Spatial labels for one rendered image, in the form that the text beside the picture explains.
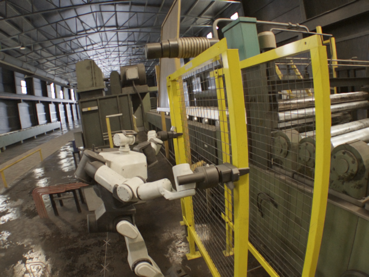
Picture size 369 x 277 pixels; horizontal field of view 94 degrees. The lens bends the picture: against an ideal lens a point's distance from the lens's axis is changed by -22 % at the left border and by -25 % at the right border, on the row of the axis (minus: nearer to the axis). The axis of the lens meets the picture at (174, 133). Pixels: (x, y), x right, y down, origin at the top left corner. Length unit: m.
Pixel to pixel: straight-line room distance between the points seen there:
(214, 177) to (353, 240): 1.14
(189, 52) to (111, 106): 2.63
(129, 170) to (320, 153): 0.91
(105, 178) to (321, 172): 0.95
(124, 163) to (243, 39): 1.43
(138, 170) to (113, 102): 3.10
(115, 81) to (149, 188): 3.68
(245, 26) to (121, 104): 2.86
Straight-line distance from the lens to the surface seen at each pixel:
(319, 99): 0.97
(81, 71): 4.39
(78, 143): 6.23
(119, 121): 4.22
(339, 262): 1.84
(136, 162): 1.19
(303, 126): 3.01
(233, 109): 0.82
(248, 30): 2.05
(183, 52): 1.83
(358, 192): 1.59
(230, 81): 0.82
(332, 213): 1.69
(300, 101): 2.50
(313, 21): 12.66
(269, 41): 2.28
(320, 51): 0.98
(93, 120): 4.26
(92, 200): 3.81
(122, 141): 1.16
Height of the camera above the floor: 1.64
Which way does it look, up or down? 9 degrees down
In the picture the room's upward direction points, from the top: 7 degrees counter-clockwise
